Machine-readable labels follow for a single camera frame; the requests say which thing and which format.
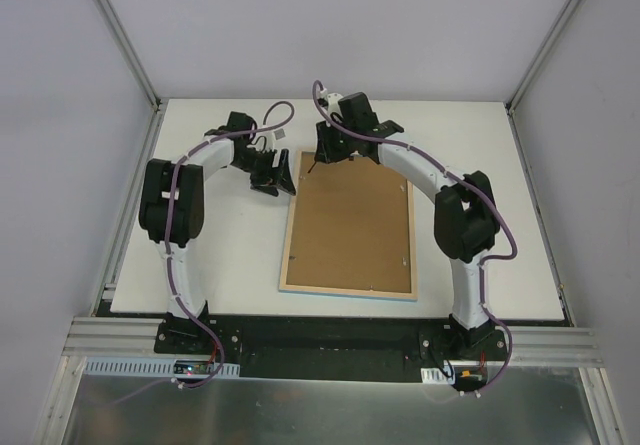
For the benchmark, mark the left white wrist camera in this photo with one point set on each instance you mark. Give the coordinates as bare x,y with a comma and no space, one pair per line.
277,135

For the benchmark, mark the right aluminium corner post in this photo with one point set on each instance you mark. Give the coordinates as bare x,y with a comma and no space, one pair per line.
543,52

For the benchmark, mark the left white cable duct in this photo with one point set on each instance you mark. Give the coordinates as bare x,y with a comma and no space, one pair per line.
150,368

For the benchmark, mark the left aluminium corner post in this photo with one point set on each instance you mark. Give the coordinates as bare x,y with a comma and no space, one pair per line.
128,52

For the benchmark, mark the white cable duct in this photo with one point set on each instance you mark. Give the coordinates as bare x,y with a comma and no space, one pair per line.
436,376
150,368

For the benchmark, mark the blue picture frame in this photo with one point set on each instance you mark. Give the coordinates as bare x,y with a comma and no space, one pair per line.
412,245

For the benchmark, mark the aluminium corner post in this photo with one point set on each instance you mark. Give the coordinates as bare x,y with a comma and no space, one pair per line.
543,52
128,52

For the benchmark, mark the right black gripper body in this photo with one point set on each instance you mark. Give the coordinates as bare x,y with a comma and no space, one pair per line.
335,141

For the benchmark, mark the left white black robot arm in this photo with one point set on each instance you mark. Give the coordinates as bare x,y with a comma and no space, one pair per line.
172,212

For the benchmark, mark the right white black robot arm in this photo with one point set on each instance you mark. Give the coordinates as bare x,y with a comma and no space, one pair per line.
465,225

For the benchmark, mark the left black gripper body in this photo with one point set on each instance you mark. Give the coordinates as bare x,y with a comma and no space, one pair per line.
273,173

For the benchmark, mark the brown frame backing board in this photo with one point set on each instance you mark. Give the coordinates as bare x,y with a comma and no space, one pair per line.
350,225

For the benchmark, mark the front aluminium rail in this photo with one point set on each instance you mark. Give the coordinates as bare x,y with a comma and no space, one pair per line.
135,337

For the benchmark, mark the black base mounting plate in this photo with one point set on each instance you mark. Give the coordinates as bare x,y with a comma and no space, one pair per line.
378,365

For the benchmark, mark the right white cable duct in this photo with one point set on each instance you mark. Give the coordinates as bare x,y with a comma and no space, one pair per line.
436,376

